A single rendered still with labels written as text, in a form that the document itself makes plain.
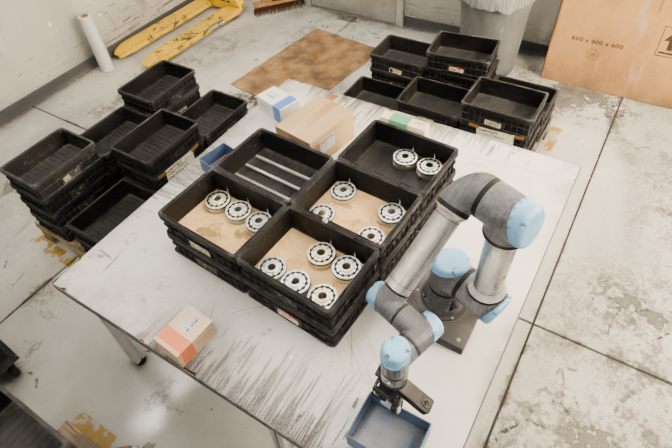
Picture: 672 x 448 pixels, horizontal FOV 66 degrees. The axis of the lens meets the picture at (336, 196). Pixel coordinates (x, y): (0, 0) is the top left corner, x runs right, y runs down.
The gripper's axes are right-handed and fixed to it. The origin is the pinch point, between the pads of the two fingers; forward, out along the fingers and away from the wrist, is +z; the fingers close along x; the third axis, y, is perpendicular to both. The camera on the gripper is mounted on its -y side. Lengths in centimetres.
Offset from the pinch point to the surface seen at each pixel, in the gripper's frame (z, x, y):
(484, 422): 75, -41, -22
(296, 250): -8, -31, 57
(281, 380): 5.4, 8.3, 38.1
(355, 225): -8, -51, 43
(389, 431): 5.0, 5.6, 0.6
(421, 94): 37, -200, 81
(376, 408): 5.0, 1.4, 7.1
